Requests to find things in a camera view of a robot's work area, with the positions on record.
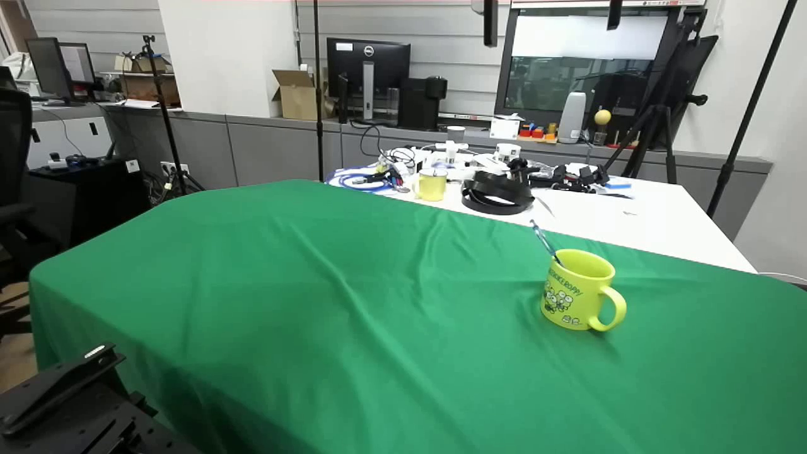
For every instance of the yellow mug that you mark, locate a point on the yellow mug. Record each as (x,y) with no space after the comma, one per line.
(578,293)

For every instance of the translucent yellow cup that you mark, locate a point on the translucent yellow cup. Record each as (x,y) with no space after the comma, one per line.
(433,187)

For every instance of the white container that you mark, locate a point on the white container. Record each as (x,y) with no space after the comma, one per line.
(506,127)

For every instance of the black computer monitor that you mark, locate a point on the black computer monitor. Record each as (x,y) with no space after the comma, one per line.
(365,68)

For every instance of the green tablecloth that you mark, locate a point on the green tablecloth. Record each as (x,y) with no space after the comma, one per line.
(303,318)

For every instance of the cardboard box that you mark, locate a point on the cardboard box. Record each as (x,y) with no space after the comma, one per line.
(296,93)

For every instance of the yellow ball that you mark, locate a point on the yellow ball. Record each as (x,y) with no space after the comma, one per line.
(603,116)

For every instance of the white table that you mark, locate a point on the white table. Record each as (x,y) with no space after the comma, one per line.
(643,214)

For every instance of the black camera tripod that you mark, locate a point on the black camera tripod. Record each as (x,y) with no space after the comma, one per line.
(672,90)

